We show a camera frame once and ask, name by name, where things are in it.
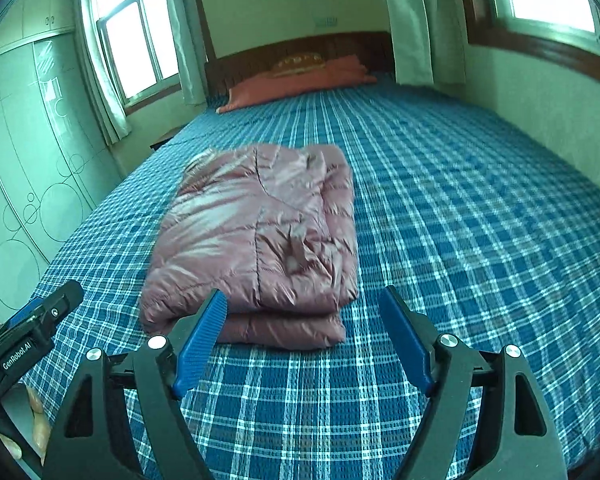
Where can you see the brown embroidered cushion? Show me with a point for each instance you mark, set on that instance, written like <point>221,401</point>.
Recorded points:
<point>296,64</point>

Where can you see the left window with frame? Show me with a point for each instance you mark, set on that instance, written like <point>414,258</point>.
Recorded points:
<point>138,46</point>

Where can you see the orange red pillow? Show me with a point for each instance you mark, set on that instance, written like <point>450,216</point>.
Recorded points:
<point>343,72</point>

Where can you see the blue plaid bed sheet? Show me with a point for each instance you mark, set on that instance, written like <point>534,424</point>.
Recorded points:
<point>492,236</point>

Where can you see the white patterned wardrobe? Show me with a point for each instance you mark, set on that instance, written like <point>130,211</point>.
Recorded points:
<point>55,167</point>

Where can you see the white wall switch plate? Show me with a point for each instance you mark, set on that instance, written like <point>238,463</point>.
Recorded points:
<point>325,21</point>

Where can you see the white left window curtain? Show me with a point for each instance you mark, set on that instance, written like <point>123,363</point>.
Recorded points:
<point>103,95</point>

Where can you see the white curtain beside headboard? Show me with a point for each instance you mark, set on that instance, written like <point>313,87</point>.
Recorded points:
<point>427,41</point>

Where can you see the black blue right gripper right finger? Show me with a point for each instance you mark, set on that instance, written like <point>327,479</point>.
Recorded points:
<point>515,435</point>

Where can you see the right window wooden frame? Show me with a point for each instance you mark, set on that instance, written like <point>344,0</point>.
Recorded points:
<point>562,32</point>

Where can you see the pink quilted down jacket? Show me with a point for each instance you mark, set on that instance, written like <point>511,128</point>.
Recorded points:
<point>273,229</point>

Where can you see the dark wooden headboard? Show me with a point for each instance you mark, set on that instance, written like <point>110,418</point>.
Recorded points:
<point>373,49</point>

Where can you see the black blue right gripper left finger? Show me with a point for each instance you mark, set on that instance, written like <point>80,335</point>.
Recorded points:
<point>92,437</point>

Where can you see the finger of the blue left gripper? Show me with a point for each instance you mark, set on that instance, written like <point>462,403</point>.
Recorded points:
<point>24,312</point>

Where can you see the bare left hand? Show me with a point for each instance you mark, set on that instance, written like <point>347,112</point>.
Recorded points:
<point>31,420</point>

